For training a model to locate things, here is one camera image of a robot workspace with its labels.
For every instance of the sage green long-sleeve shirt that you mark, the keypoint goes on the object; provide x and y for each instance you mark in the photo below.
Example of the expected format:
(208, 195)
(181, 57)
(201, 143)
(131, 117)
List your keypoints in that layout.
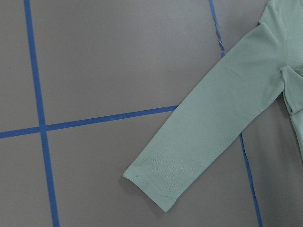
(265, 63)

